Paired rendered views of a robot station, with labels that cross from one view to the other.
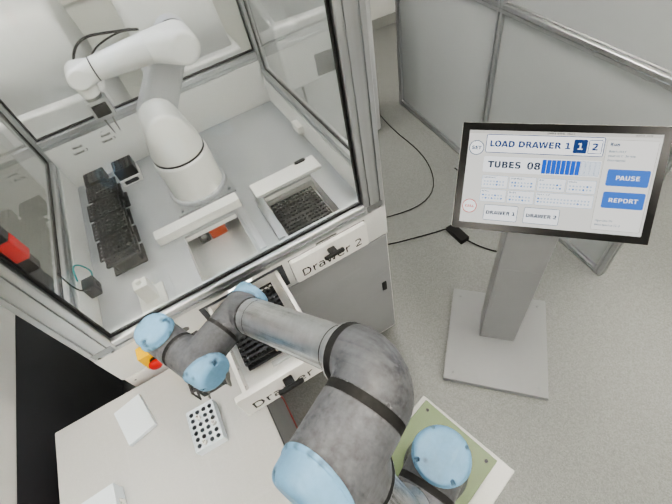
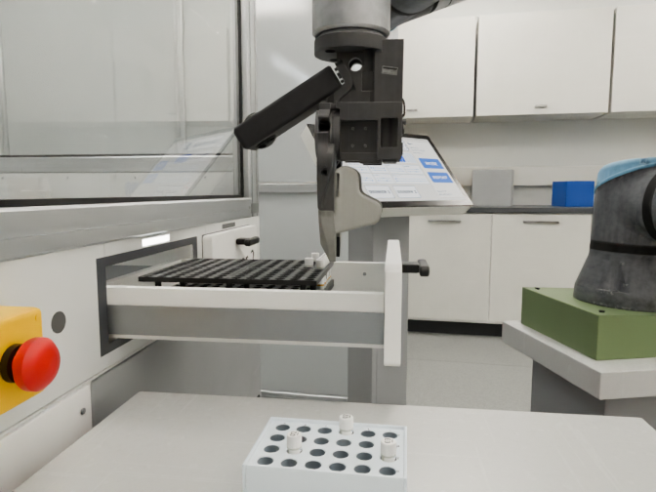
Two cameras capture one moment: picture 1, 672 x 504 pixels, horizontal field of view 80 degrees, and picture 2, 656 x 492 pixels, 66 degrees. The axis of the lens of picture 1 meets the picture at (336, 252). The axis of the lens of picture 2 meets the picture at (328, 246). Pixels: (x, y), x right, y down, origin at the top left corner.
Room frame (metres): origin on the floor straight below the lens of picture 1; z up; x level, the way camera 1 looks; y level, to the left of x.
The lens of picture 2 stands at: (0.25, 0.86, 1.00)
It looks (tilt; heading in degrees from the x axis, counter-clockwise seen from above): 6 degrees down; 295
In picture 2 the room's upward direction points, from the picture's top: straight up
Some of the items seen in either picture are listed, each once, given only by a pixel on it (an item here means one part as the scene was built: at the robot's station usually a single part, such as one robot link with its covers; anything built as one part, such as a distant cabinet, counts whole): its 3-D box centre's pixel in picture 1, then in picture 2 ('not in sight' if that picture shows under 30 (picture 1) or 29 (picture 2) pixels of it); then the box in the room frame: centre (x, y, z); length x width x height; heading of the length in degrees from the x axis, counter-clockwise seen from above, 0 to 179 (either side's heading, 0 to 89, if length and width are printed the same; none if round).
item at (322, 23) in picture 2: not in sight; (351, 20); (0.45, 0.38, 1.17); 0.08 x 0.08 x 0.05
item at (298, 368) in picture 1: (288, 378); (392, 290); (0.46, 0.22, 0.87); 0.29 x 0.02 x 0.11; 108
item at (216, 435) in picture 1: (206, 426); (330, 465); (0.42, 0.50, 0.78); 0.12 x 0.08 x 0.04; 16
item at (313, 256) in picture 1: (330, 252); (233, 257); (0.86, 0.02, 0.87); 0.29 x 0.02 x 0.11; 108
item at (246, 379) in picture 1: (261, 324); (240, 293); (0.66, 0.28, 0.86); 0.40 x 0.26 x 0.06; 18
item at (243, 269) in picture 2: (262, 325); (246, 290); (0.65, 0.28, 0.87); 0.22 x 0.18 x 0.06; 18
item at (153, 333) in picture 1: (164, 339); not in sight; (0.45, 0.39, 1.25); 0.09 x 0.08 x 0.11; 45
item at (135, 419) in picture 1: (135, 419); not in sight; (0.50, 0.73, 0.77); 0.13 x 0.09 x 0.02; 30
